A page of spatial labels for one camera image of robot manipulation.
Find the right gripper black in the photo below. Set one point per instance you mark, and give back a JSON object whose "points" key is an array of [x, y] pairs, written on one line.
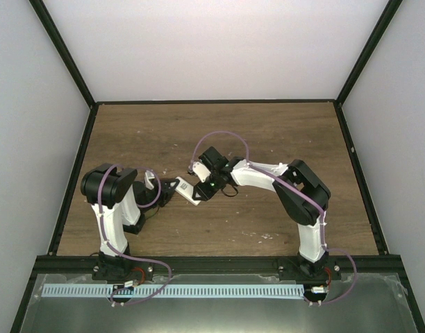
{"points": [[205, 195]]}

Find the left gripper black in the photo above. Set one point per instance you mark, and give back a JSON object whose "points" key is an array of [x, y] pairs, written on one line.
{"points": [[166, 193]]}

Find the white remote control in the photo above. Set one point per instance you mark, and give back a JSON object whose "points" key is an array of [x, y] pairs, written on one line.
{"points": [[186, 190]]}

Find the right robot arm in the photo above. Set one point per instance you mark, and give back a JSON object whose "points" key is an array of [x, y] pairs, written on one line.
{"points": [[302, 194]]}

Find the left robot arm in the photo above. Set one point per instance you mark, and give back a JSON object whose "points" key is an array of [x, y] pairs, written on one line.
{"points": [[120, 202]]}

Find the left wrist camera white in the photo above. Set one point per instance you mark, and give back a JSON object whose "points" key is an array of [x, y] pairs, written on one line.
{"points": [[149, 178]]}

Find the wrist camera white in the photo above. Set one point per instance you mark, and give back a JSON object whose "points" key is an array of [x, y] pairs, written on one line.
{"points": [[200, 171], [149, 178]]}

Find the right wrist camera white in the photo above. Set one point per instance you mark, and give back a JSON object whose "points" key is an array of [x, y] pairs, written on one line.
{"points": [[200, 171]]}

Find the light blue cable duct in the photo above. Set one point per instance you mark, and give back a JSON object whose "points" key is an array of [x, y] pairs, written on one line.
{"points": [[277, 291]]}

